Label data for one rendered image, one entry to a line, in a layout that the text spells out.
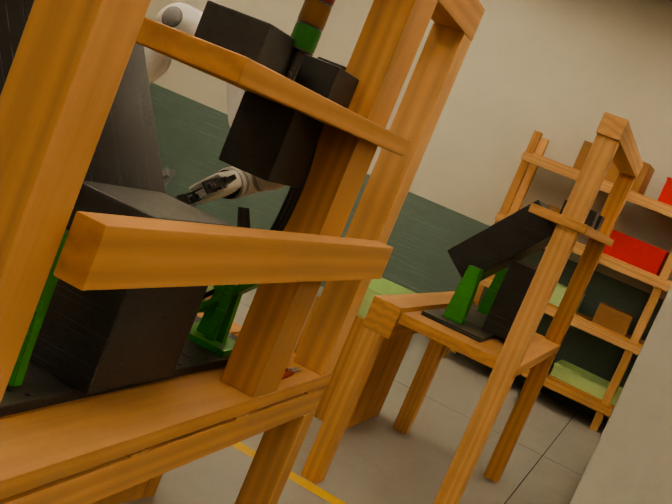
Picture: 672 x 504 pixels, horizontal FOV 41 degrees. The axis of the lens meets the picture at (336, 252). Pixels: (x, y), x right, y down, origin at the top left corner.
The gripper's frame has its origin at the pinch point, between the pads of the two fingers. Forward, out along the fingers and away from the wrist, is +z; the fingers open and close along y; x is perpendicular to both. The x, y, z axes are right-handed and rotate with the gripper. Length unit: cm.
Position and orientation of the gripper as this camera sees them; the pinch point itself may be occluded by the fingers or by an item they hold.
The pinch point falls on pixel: (193, 194)
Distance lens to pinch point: 216.6
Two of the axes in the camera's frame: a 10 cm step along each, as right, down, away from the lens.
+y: 8.1, -3.5, -4.7
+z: -4.2, 2.2, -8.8
